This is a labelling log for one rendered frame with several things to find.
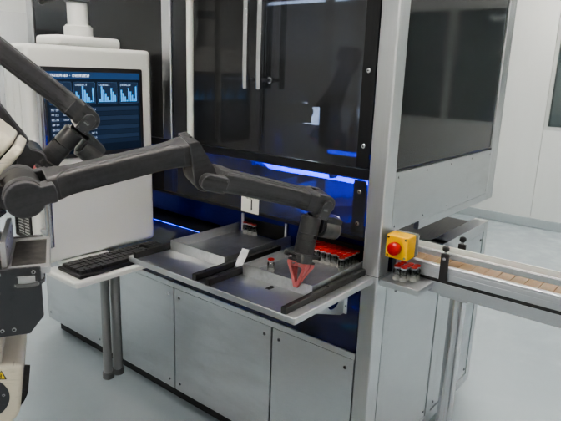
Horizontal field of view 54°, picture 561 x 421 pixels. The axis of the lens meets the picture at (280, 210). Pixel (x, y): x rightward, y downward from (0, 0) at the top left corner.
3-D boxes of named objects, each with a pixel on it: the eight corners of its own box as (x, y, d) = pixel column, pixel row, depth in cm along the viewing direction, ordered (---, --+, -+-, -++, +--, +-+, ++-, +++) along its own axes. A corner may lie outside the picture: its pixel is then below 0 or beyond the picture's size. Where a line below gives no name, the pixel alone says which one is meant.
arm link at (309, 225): (298, 210, 154) (310, 213, 150) (316, 214, 159) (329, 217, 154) (292, 234, 154) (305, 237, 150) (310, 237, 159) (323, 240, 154)
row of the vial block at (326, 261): (304, 256, 186) (305, 243, 185) (349, 269, 175) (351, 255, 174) (300, 257, 184) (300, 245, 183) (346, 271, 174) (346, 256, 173)
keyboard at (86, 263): (152, 244, 218) (152, 238, 217) (175, 252, 209) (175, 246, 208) (58, 269, 187) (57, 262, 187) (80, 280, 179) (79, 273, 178)
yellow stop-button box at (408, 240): (396, 251, 170) (397, 229, 168) (416, 256, 166) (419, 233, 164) (383, 256, 165) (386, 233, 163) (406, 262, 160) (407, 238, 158)
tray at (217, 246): (238, 230, 215) (238, 221, 214) (290, 245, 199) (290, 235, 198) (170, 249, 189) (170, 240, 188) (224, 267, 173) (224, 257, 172)
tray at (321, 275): (306, 249, 194) (307, 240, 193) (371, 266, 179) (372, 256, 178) (242, 274, 168) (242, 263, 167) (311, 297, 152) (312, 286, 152)
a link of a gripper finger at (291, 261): (314, 290, 156) (321, 258, 156) (300, 290, 150) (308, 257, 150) (295, 284, 160) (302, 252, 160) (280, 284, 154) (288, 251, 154)
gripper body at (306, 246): (320, 262, 156) (326, 237, 156) (300, 261, 148) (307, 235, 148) (302, 257, 160) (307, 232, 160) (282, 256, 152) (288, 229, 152)
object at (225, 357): (182, 284, 390) (181, 162, 369) (465, 394, 265) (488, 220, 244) (48, 331, 315) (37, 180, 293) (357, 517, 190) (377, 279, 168)
